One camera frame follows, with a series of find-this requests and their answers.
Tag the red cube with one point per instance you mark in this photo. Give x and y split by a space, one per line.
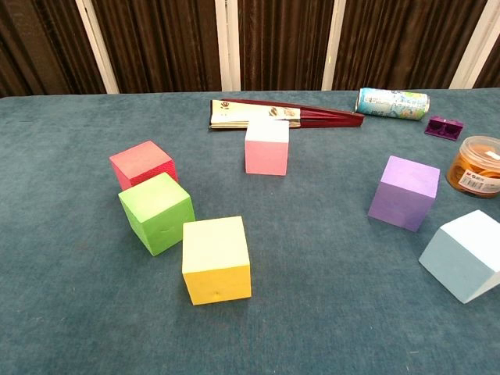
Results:
136 160

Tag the purple cube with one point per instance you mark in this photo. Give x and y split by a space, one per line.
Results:
402 195

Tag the light blue cube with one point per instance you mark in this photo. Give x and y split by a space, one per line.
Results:
457 254

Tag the pink cube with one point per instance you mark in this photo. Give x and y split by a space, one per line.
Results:
265 152

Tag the yellow cube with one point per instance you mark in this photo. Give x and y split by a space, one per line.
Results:
215 254

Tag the red folding paper fan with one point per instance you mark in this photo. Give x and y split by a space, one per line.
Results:
234 113

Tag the green cube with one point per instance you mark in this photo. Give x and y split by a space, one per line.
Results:
156 211

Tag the teal felt table cover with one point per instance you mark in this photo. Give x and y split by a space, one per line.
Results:
312 312

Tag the printed drink can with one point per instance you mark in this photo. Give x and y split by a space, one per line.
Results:
390 103

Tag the dark brown curtain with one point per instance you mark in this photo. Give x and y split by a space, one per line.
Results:
164 47

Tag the small purple plastic brick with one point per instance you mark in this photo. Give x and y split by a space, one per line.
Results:
443 129

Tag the clear tub of rubber bands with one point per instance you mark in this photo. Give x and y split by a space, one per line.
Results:
472 168

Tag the white partition frame post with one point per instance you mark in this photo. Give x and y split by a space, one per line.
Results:
332 51
97 51
474 47
228 47

